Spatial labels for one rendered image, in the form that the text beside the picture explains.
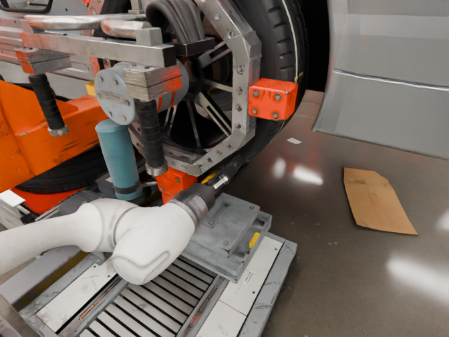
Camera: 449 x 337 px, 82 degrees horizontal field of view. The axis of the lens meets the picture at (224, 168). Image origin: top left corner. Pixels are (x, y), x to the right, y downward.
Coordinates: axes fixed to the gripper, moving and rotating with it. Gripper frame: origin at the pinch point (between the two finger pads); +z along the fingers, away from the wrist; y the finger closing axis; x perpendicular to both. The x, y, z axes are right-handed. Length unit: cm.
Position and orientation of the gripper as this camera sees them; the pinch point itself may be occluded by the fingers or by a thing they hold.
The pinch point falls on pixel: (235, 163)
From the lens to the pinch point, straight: 75.4
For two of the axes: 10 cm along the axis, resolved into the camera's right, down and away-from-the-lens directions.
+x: -6.1, -7.9, -1.0
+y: 6.1, -3.8, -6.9
